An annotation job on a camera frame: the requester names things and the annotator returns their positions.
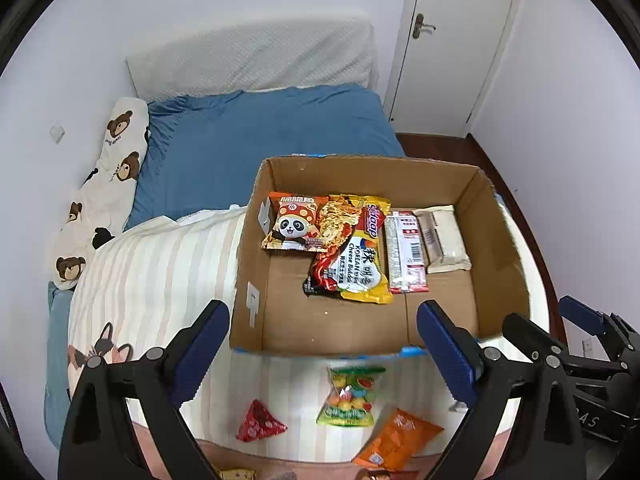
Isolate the white quilted headboard cushion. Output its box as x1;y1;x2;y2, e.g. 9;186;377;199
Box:
125;16;377;104

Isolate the green candy bag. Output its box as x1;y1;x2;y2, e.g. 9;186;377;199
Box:
316;366;387;428

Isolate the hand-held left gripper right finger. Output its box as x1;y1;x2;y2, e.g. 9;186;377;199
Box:
417;300;588;480

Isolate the bear print pillow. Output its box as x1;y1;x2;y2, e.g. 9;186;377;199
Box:
46;96;152;291

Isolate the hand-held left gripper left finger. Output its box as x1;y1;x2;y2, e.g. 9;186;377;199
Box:
57;300;232;480

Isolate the blue bed sheet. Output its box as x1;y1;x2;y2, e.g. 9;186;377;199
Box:
122;83;407;233

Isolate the red triangular snack packet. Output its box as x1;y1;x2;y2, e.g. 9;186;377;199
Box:
236;399;288;443

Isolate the light blue bedding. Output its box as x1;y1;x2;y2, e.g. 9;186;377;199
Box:
44;280;76;436

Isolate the white door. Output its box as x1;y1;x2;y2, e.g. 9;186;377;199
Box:
384;0;527;137

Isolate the yellow instant noodle packet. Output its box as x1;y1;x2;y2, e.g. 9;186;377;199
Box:
302;194;395;306

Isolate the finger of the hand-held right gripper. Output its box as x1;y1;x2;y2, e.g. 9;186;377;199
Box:
502;312;568;363
559;296;640;367

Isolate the cardboard box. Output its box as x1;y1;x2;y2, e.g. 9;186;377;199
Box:
229;155;531;358

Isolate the striped cat print blanket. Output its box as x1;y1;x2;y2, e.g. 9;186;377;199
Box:
66;195;551;480

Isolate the brass door handle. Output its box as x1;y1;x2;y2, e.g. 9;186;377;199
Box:
412;13;437;41

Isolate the white wrapped snack packet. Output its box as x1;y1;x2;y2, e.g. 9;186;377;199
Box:
429;206;472;275

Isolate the panda print snack packet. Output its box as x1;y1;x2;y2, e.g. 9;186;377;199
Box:
261;191;328;255

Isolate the orange snack packet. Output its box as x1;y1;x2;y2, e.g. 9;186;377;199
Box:
351;408;445;467

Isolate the red and white snack packet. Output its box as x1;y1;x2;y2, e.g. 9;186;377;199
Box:
384;210;430;294

